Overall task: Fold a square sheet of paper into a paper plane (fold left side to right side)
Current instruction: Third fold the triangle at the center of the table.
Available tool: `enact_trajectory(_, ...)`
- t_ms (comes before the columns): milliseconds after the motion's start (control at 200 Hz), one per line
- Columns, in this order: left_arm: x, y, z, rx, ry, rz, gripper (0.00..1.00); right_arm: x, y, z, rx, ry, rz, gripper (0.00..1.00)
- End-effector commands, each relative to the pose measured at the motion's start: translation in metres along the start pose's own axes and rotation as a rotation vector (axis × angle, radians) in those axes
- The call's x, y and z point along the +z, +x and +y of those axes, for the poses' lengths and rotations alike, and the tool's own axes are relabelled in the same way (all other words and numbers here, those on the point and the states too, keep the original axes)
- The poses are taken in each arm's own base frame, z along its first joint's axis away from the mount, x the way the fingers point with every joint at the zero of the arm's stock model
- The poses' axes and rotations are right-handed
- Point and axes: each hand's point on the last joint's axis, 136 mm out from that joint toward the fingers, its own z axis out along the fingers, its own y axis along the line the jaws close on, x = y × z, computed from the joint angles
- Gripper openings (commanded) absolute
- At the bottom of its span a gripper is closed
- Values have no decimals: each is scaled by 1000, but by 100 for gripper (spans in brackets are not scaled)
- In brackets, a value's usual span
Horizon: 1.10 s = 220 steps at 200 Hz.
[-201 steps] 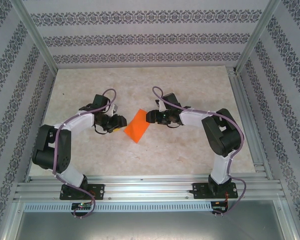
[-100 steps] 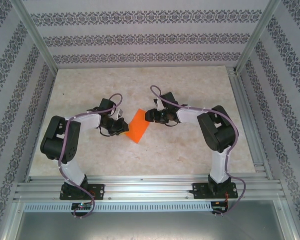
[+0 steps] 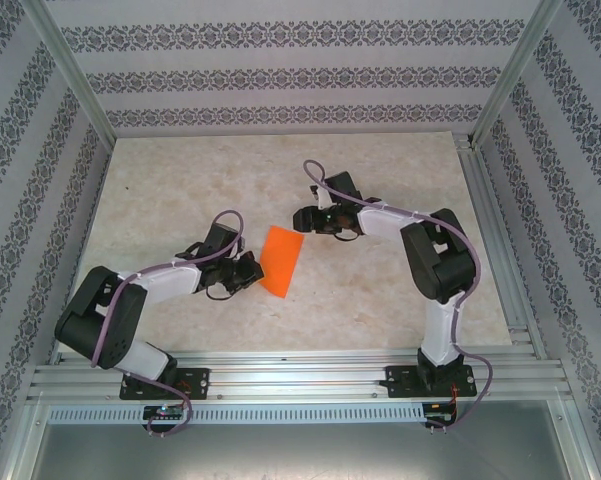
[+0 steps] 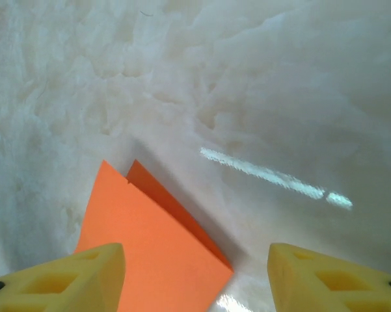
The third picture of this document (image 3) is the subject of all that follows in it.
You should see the aluminium frame post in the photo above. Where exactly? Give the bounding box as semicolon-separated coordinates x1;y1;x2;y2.
22;0;117;145
471;0;565;147

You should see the grey metal sheet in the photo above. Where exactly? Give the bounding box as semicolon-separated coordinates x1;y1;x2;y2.
7;399;601;480

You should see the aluminium side rail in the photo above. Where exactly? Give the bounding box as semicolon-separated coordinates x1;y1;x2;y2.
453;133;549;359

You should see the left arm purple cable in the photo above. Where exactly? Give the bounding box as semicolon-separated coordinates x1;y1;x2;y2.
90;209;246;436

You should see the slotted grey cable duct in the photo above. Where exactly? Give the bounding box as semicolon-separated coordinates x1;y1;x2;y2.
47;403;426;424

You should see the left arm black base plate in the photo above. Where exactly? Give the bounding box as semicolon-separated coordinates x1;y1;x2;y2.
119;368;211;401

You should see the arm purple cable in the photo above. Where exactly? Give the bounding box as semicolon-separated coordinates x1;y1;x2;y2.
90;209;246;436
303;159;496;431

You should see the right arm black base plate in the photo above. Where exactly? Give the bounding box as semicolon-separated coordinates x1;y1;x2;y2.
385;364;476;400

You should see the aluminium mounting rail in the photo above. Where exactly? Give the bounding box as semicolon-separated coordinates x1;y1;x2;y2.
27;349;569;401

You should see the orange cloth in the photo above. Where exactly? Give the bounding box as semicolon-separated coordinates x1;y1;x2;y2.
258;224;306;300

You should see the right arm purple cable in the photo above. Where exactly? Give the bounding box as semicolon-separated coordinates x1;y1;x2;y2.
303;159;496;431

